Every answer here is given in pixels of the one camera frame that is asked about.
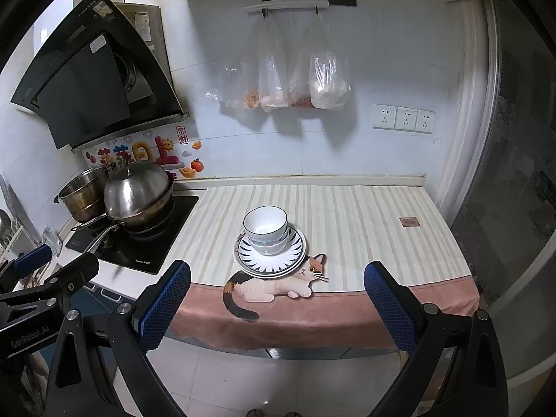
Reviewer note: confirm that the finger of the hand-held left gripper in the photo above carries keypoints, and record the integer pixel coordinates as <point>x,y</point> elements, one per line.
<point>78,271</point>
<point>32,260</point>

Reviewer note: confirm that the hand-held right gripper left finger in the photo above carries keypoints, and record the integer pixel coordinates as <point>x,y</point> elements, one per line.
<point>167,302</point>

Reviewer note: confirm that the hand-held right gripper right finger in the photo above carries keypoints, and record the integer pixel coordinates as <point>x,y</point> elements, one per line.
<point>391,308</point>

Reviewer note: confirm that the white plate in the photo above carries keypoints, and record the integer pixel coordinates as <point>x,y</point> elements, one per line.
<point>278,276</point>

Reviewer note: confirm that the white bowl with dark rim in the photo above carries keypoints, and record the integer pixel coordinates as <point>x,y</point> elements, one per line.
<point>265,221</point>

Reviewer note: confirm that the white dish rack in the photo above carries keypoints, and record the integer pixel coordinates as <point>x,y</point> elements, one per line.
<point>8,239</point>

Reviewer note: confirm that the blue base cabinet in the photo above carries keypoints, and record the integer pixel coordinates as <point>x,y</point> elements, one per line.
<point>93,300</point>

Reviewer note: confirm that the black induction cooktop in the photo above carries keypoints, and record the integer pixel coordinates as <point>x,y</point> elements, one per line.
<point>143,249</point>

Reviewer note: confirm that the steel stock pot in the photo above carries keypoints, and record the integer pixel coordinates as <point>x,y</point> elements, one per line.
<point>82,200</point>

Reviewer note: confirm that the striped cat print cloth mat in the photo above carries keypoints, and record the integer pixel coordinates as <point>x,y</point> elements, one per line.
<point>369,239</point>

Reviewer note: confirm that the steel wok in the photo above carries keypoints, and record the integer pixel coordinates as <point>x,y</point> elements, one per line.
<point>150,219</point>

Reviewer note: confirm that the brown square label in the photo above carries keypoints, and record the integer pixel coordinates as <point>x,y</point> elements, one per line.
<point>410,221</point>

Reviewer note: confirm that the steel domed wok lid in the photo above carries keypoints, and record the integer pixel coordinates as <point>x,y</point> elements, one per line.
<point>137,189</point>

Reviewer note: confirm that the person's bare foot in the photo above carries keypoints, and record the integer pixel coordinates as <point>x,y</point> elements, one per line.
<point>256,412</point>

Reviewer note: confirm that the black range hood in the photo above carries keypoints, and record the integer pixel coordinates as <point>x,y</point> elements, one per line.
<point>82,87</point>

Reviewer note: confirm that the clear plastic bag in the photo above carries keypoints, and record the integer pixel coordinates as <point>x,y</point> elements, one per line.
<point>330,82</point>
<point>236,87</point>
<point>273,82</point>

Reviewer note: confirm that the colourful fruit wall sticker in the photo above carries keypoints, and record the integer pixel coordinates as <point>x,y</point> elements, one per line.
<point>147,156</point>

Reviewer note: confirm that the white wall socket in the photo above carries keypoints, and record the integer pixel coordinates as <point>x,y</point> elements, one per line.
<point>425,121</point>
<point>406,118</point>
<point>384,116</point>

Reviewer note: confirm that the white wall hook rail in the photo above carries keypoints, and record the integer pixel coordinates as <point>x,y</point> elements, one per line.
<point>295,5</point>

